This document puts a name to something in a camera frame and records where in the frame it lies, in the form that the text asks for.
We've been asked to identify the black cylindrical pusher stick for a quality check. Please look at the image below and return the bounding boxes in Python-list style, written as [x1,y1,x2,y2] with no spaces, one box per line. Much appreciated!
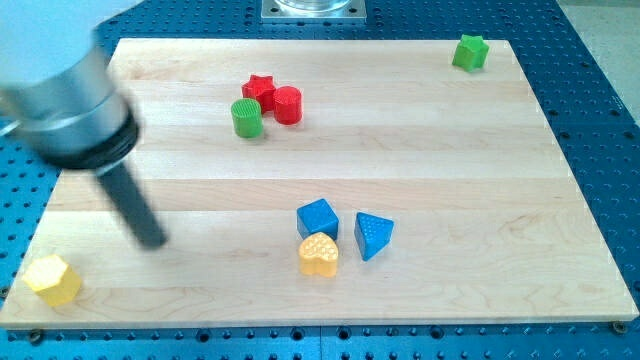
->
[96,162,168,249]

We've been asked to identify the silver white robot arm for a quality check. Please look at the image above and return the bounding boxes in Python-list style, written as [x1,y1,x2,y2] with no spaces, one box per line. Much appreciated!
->
[1,0,167,248]

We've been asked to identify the red star block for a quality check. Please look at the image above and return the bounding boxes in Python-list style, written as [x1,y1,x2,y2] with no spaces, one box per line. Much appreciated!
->
[241,74,276,113]

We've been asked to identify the green star block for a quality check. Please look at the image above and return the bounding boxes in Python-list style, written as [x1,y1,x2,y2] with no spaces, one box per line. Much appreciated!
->
[452,34,489,72]

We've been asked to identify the yellow hexagon block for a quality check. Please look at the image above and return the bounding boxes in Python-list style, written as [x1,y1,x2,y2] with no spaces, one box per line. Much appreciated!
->
[22,254,82,307]

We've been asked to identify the green cylinder block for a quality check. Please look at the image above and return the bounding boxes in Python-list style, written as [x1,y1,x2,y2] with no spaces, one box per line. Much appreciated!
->
[230,98,263,138]

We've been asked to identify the light wooden board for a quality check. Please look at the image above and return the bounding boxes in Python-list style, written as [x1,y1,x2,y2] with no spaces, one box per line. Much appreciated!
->
[1,38,638,329]

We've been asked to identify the blue cube block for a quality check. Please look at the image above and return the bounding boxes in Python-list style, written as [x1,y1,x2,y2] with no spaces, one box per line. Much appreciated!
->
[296,198,339,241]

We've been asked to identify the red cylinder block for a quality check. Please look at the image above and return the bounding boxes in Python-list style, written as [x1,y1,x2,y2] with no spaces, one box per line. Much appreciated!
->
[273,86,302,125]

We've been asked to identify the yellow heart block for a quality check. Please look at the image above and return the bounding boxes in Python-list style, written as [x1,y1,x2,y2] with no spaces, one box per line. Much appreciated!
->
[298,232,339,278]

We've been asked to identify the blue triangle block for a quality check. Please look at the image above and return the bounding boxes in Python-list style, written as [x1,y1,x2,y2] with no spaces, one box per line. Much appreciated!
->
[354,212,395,261]

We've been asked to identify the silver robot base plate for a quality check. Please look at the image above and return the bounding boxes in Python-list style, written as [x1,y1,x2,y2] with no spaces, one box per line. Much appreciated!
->
[261,0,367,23]

